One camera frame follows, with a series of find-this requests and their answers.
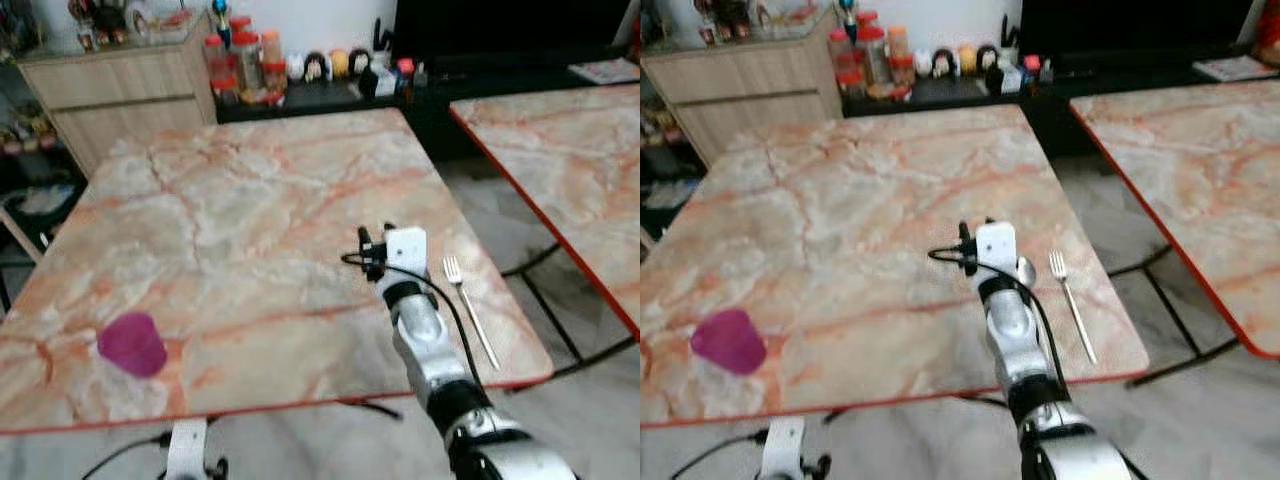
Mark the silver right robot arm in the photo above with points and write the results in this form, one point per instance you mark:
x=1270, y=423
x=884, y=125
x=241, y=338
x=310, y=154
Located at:
x=1012, y=325
x=425, y=335

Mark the silver metal spoon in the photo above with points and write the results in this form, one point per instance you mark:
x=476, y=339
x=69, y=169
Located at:
x=1026, y=270

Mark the silver metal fork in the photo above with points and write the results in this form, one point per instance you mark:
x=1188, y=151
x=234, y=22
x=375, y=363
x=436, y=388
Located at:
x=470, y=305
x=1072, y=300

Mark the purple plastic cup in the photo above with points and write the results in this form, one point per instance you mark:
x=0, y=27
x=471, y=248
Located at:
x=730, y=340
x=133, y=345

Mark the white small box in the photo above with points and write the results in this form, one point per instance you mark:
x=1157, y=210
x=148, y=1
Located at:
x=1011, y=77
x=385, y=80

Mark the red-capped small bottle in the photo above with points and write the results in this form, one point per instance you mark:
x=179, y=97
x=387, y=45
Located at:
x=405, y=73
x=1032, y=70

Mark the black-haired doll figurine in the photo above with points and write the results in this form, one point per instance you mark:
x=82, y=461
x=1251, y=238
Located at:
x=316, y=66
x=944, y=62

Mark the yellow round figurine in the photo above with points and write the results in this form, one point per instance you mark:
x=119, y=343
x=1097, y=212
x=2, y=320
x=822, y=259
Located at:
x=967, y=59
x=340, y=63

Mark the white round figurine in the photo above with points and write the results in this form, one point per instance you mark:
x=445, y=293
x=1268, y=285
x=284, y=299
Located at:
x=294, y=66
x=921, y=62

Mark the dark-haired small figurine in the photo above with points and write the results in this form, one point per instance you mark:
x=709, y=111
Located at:
x=988, y=57
x=361, y=62

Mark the orange-filled red-lid jar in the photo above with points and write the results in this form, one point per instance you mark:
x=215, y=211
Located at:
x=272, y=58
x=899, y=55

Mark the large red-lid plastic jar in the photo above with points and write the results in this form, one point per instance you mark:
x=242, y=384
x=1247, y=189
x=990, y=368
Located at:
x=873, y=58
x=246, y=62

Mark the marble table with orange edge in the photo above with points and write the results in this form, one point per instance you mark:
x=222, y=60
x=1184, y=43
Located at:
x=570, y=160
x=1200, y=190

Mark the small red-lid plastic jar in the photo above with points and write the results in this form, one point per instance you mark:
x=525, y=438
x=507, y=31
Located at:
x=845, y=60
x=214, y=65

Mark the blue figurine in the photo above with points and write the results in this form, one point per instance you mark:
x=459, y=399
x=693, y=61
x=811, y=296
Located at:
x=849, y=18
x=221, y=22

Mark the black television screen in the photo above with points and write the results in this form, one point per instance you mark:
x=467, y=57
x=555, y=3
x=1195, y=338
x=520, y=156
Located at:
x=1130, y=28
x=510, y=30

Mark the light wooden cabinet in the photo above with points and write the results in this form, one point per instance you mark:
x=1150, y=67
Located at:
x=120, y=95
x=750, y=90

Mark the clear glass tray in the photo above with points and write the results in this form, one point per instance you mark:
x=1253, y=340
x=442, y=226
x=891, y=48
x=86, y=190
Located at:
x=795, y=20
x=165, y=25

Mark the printed magazine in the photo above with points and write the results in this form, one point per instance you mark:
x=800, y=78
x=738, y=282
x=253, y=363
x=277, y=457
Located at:
x=605, y=71
x=1235, y=68

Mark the dark open storage shelf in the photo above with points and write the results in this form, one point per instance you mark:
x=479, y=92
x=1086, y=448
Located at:
x=35, y=170
x=665, y=160

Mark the red fabric object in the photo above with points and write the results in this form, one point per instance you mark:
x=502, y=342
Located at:
x=1269, y=30

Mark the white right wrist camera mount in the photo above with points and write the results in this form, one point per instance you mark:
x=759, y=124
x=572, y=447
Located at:
x=996, y=245
x=406, y=250

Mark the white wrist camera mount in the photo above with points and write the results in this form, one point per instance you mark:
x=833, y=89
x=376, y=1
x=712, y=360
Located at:
x=784, y=446
x=406, y=250
x=996, y=245
x=187, y=448

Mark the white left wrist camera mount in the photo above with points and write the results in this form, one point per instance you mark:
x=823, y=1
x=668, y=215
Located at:
x=784, y=446
x=187, y=448

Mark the black metal table leg frame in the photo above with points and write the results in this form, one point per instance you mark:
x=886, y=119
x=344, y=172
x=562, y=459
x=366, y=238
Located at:
x=545, y=300
x=1170, y=310

